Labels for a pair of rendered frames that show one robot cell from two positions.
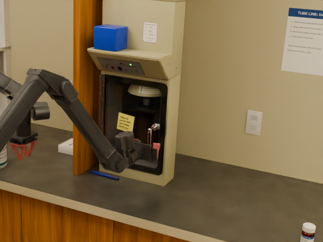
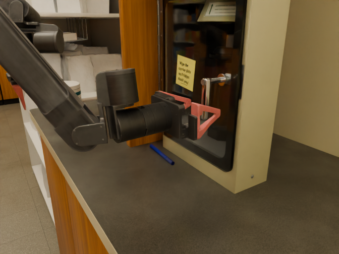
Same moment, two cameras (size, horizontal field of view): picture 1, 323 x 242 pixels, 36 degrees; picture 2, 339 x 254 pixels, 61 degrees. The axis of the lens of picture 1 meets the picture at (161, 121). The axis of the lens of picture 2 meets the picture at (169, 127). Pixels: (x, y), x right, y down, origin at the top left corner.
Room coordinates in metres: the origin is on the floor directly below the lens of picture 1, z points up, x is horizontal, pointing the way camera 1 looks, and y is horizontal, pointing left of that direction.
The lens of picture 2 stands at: (1.40, -0.22, 1.31)
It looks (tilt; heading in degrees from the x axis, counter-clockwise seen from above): 20 degrees down; 34
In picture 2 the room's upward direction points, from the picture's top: straight up
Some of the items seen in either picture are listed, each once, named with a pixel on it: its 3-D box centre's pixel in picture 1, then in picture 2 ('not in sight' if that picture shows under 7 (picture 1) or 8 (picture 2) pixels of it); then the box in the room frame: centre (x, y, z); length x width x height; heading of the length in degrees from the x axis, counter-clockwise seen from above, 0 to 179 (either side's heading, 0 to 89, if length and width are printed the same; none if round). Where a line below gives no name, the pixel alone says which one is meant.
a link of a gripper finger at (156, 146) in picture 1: (152, 148); (196, 115); (1.87, 0.03, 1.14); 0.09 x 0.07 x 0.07; 157
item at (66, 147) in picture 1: (78, 147); not in sight; (2.31, 0.40, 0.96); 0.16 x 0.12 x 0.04; 68
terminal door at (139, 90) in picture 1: (131, 125); (192, 76); (2.01, 0.12, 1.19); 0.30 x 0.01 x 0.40; 67
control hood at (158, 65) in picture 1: (128, 63); not in sight; (1.97, 0.14, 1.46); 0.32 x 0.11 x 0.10; 67
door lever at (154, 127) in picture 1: (151, 137); (212, 97); (1.94, 0.04, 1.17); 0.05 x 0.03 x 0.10; 157
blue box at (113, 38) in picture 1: (110, 37); not in sight; (2.00, 0.22, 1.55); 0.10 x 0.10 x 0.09; 67
